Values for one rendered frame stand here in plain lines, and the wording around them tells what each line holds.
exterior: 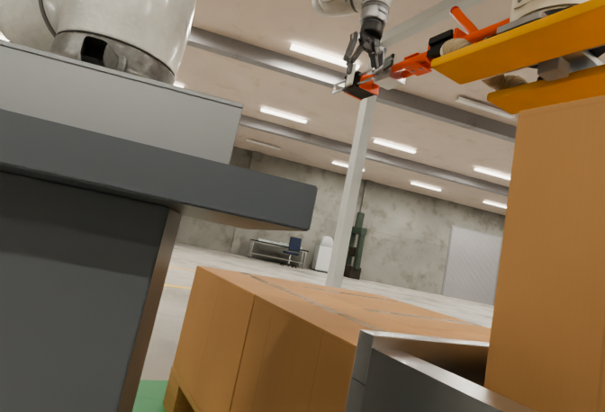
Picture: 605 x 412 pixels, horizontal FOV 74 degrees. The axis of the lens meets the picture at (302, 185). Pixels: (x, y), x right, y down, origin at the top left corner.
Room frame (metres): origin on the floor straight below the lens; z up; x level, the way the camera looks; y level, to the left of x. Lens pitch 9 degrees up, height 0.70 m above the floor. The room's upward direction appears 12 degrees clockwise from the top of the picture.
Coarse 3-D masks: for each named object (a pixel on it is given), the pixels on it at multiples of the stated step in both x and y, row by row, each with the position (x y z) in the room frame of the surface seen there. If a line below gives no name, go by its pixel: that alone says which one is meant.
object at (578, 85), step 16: (544, 80) 0.76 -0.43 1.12; (560, 80) 0.73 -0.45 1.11; (576, 80) 0.71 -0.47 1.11; (592, 80) 0.70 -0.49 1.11; (496, 96) 0.85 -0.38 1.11; (512, 96) 0.83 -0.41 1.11; (528, 96) 0.81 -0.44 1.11; (544, 96) 0.80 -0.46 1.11; (560, 96) 0.78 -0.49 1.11; (576, 96) 0.77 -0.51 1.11; (592, 96) 0.76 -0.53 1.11; (512, 112) 0.91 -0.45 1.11
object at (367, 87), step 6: (360, 78) 1.18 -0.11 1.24; (366, 84) 1.18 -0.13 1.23; (354, 90) 1.21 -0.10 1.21; (360, 90) 1.20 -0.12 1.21; (366, 90) 1.19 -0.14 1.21; (372, 90) 1.20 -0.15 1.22; (378, 90) 1.21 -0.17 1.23; (354, 96) 1.26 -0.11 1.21; (360, 96) 1.25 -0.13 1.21; (366, 96) 1.24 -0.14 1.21
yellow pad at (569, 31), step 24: (600, 0) 0.51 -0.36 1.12; (528, 24) 0.60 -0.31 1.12; (552, 24) 0.57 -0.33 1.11; (576, 24) 0.56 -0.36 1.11; (600, 24) 0.55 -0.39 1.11; (480, 48) 0.68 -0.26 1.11; (504, 48) 0.66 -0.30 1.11; (528, 48) 0.64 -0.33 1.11; (552, 48) 0.63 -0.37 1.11; (576, 48) 0.61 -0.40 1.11; (456, 72) 0.77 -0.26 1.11; (480, 72) 0.75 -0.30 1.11; (504, 72) 0.74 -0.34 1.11
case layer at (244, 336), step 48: (192, 288) 1.69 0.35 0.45; (240, 288) 1.27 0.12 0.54; (288, 288) 1.53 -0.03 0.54; (336, 288) 2.00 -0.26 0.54; (192, 336) 1.57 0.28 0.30; (240, 336) 1.21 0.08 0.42; (288, 336) 0.98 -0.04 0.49; (336, 336) 0.83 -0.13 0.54; (480, 336) 1.28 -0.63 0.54; (192, 384) 1.47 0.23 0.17; (240, 384) 1.15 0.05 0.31; (288, 384) 0.95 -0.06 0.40; (336, 384) 0.80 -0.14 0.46
